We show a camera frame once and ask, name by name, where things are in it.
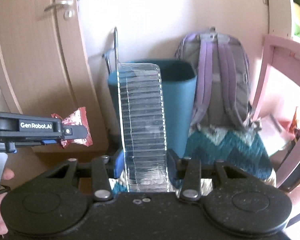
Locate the clear plastic tray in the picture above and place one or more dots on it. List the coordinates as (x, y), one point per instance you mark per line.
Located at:
(143, 127)

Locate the teal deer trash bin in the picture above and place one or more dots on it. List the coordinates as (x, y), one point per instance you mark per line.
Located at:
(178, 85)

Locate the teal white zigzag quilt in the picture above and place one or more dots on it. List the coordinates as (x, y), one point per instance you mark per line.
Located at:
(243, 149)

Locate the white bookshelf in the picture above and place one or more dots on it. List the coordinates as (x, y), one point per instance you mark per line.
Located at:
(281, 19)

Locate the pink wooden desk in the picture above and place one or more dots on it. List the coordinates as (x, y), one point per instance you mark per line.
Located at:
(277, 98)

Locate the silver door handle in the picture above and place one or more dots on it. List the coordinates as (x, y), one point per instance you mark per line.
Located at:
(67, 5)

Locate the beige wooden door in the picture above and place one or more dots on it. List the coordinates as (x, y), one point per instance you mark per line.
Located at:
(44, 65)

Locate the metal folding cart handle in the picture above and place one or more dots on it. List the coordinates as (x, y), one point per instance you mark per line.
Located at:
(115, 50)

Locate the purple grey backpack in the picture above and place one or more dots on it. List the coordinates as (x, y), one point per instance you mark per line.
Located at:
(223, 80)

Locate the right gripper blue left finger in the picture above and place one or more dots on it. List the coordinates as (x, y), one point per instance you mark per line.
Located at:
(117, 164)

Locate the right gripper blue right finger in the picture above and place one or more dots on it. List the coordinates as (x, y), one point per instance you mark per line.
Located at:
(176, 168)

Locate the red snack wrapper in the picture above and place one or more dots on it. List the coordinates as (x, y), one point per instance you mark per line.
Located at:
(75, 128)

